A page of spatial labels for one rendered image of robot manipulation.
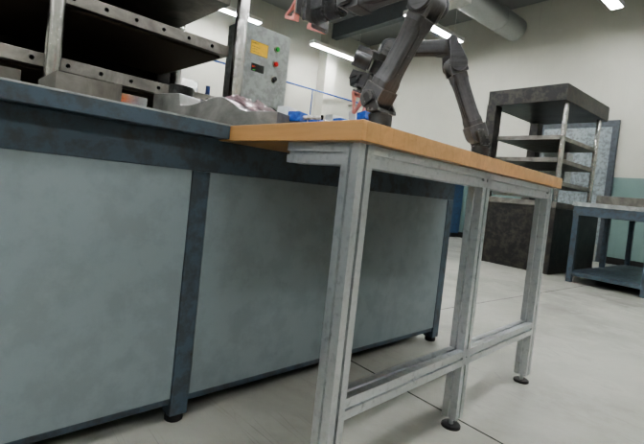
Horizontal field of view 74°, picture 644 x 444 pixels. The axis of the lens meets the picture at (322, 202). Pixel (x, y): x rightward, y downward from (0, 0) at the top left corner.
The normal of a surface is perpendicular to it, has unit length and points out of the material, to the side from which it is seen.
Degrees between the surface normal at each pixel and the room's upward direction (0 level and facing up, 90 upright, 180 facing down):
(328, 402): 90
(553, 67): 90
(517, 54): 90
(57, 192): 90
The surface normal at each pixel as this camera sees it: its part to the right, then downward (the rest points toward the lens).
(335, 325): -0.70, -0.05
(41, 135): 0.69, 0.10
